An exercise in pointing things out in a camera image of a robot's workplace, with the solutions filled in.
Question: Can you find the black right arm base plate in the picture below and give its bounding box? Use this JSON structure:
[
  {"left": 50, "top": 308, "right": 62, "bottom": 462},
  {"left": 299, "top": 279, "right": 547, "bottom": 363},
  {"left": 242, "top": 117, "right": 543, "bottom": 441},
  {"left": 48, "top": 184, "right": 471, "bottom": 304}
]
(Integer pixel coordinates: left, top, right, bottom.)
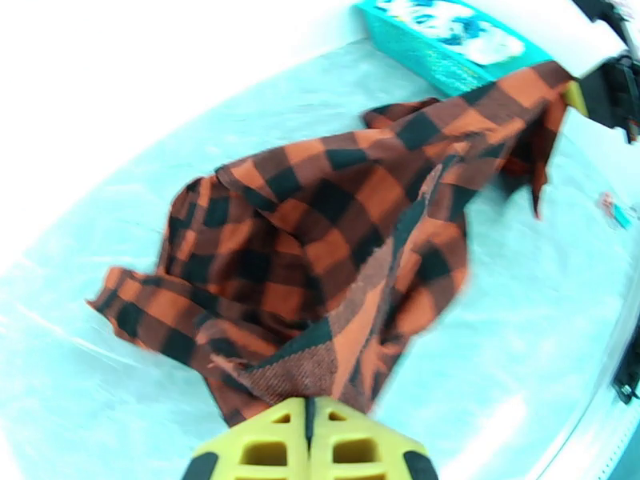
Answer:
[{"left": 612, "top": 318, "right": 640, "bottom": 405}]

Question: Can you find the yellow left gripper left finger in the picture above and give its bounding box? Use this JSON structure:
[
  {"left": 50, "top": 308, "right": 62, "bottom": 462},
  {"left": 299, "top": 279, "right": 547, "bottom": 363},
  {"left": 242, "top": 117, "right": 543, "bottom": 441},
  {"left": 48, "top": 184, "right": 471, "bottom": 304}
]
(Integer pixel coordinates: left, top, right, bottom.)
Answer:
[{"left": 182, "top": 397, "right": 311, "bottom": 480}]

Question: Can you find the small red teal clip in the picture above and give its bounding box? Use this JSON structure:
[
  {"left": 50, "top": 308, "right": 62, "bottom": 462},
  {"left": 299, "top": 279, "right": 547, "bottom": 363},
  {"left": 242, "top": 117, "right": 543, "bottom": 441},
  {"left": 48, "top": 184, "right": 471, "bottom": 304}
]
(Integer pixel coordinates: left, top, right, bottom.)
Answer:
[{"left": 599, "top": 192, "right": 634, "bottom": 230}]

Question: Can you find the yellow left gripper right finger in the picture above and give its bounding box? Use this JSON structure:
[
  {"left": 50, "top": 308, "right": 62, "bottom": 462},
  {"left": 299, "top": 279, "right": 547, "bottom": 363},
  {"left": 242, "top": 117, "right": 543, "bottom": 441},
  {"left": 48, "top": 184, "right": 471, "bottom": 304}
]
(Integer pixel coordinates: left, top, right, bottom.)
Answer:
[{"left": 310, "top": 396, "right": 440, "bottom": 480}]

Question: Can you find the aluminium rail frame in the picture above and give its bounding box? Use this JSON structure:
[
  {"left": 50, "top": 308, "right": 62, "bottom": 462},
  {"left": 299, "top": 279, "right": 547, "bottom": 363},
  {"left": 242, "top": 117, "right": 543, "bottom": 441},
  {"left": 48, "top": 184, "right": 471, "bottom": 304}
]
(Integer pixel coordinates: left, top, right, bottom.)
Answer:
[{"left": 525, "top": 273, "right": 640, "bottom": 480}]

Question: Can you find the red black plaid shirt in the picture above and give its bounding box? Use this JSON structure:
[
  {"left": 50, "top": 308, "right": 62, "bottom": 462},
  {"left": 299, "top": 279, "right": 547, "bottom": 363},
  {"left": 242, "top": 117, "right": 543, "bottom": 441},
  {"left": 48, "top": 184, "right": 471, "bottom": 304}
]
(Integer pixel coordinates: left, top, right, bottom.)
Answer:
[{"left": 86, "top": 61, "right": 576, "bottom": 427}]

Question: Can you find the teal plastic basket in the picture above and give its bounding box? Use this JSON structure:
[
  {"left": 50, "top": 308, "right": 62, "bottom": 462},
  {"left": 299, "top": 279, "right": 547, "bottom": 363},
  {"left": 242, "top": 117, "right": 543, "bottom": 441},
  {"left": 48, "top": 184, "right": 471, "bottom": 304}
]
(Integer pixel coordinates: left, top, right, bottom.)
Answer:
[{"left": 355, "top": 0, "right": 554, "bottom": 97}]

